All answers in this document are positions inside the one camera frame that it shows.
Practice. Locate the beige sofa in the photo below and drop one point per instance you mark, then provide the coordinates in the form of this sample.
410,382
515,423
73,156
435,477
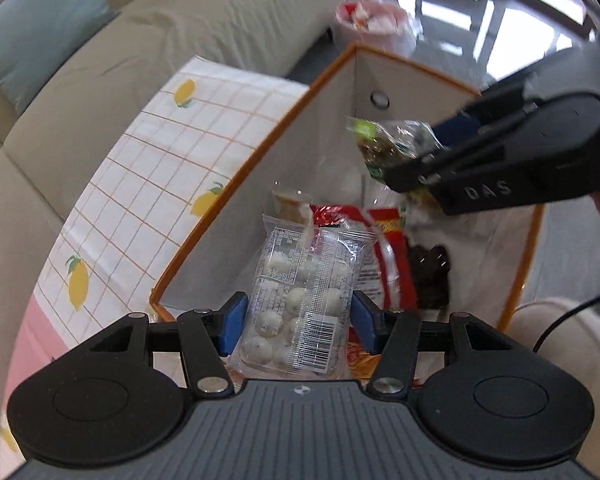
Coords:
130,50

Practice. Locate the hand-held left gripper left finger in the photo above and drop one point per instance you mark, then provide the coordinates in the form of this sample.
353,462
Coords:
232,325

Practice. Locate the red yellow snack packet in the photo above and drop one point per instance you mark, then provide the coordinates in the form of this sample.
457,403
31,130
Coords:
395,270

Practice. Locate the pink white printed tablecloth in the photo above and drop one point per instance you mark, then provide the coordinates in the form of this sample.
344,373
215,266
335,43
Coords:
145,170

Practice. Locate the clear packet of beige snack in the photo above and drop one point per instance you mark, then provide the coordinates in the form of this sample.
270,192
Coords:
290,205

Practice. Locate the clear packet of dark snacks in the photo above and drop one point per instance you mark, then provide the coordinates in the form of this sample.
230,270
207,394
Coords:
430,280

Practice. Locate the cream soft fabric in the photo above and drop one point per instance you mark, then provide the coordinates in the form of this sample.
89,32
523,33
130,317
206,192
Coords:
555,335

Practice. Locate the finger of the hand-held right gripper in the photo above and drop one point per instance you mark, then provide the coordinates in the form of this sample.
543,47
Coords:
455,127
410,175

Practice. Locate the clear packet of white balls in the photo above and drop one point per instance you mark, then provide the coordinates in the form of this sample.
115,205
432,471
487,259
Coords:
290,300

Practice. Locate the light blue pillow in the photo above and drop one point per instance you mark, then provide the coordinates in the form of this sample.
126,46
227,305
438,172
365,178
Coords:
40,25

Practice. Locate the green snack packet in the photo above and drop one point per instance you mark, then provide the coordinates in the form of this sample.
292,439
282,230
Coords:
380,152

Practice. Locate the orange snack packet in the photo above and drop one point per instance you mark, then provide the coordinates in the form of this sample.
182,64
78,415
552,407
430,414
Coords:
362,362

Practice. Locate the orange edged white box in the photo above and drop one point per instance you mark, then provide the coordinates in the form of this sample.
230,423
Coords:
260,160

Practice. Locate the small waste bin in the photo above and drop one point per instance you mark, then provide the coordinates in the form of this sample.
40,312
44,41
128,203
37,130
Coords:
370,25

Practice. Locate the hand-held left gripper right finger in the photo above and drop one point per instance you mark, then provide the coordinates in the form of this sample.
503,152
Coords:
365,322

